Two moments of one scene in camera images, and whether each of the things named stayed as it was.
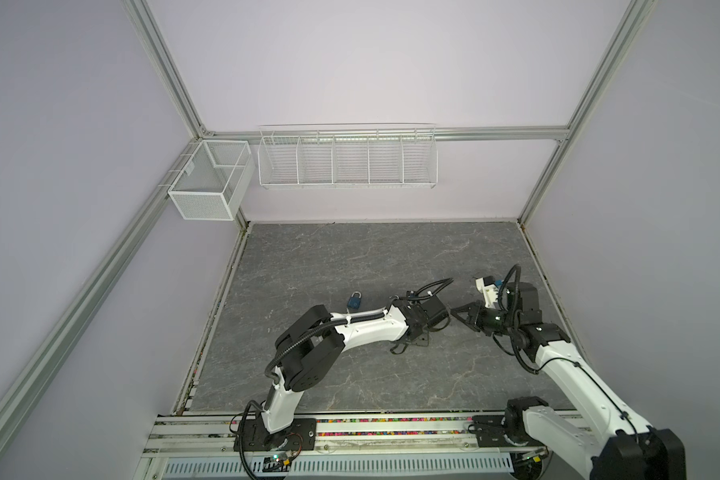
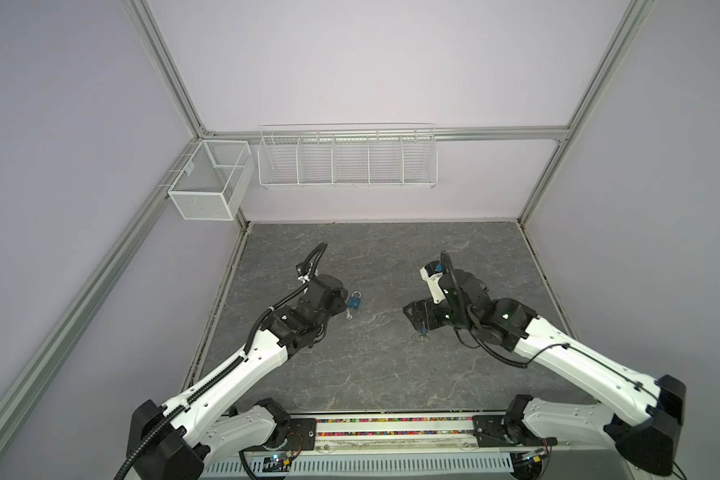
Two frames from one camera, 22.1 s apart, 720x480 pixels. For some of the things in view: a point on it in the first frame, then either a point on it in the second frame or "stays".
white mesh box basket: [215, 181] stays
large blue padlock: [354, 301] stays
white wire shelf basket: [397, 155] stays
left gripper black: [423, 341] → [341, 306]
